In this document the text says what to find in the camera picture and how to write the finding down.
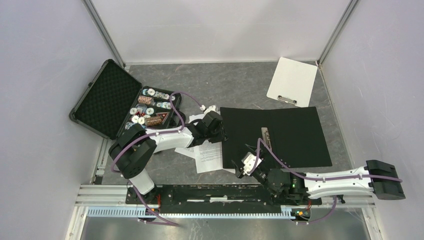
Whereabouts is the red folder black inside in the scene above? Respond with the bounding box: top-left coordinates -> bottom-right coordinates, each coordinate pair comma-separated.
220,107 -> 333,169

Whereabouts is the printed text paper sheet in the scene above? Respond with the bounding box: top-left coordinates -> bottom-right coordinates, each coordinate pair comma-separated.
193,141 -> 235,174

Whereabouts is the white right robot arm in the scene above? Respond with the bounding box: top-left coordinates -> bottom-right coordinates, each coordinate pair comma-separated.
232,151 -> 406,206

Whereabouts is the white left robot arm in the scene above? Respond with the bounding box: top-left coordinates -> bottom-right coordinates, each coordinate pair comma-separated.
108,110 -> 227,204

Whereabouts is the silver folder clip mechanism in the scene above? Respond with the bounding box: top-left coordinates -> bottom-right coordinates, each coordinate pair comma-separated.
261,127 -> 272,150

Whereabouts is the blank white paper sheet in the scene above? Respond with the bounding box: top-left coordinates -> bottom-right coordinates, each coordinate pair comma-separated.
175,114 -> 209,159

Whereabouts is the white clipboard metal clip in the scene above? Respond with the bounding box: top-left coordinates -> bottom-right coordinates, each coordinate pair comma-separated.
266,57 -> 318,108

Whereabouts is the black poker chip case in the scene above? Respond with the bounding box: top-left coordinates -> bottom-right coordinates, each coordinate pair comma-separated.
69,59 -> 182,140

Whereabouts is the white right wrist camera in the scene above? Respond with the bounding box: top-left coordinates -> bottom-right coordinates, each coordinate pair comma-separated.
242,152 -> 262,176

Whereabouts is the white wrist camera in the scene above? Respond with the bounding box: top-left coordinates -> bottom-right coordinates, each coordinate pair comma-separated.
199,105 -> 219,115
242,152 -> 262,176

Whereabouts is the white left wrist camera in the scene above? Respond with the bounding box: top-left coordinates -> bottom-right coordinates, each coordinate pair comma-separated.
199,105 -> 219,115

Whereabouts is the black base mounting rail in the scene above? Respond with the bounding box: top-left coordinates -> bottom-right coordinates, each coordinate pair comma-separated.
125,184 -> 322,214

